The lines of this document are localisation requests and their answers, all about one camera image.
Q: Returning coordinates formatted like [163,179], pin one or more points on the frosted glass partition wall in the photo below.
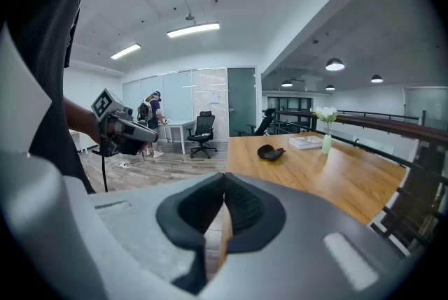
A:
[175,96]

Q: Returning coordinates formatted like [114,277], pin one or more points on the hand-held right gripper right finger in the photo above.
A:
[297,239]

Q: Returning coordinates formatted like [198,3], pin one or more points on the person's black shirt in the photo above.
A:
[45,47]

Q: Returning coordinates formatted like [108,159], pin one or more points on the white desk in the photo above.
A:
[178,123]

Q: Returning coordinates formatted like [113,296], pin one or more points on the white power strip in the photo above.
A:
[122,164]

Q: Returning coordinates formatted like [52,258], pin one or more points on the white book stack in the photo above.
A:
[304,143]

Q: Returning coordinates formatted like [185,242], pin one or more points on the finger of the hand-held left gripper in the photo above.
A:
[140,132]

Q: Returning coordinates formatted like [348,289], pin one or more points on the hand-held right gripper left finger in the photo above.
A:
[140,221]

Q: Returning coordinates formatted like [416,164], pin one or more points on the white flowers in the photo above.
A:
[325,113]

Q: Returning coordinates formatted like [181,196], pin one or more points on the frosted glass panel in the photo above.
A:
[427,106]

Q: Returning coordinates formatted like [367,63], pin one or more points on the black object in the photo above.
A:
[263,151]

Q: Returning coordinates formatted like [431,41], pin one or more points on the black office chair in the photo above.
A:
[204,123]
[264,125]

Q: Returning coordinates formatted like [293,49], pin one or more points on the person's left forearm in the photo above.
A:
[78,120]

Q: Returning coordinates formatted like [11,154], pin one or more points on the round ceiling fixture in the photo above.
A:
[189,17]

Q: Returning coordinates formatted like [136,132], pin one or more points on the white paper notice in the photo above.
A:
[213,96]

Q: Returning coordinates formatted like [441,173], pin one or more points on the long ceiling light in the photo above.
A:
[192,30]
[125,51]

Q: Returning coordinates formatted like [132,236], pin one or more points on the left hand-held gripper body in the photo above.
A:
[106,106]

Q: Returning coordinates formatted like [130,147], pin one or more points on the dark green glass door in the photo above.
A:
[241,99]

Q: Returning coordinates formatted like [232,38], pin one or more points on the black pendant lamp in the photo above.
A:
[330,87]
[287,83]
[335,65]
[377,79]

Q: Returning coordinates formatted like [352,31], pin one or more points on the white low cabinet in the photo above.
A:
[80,144]

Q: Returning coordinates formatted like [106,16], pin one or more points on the pale green vase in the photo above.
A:
[326,144]

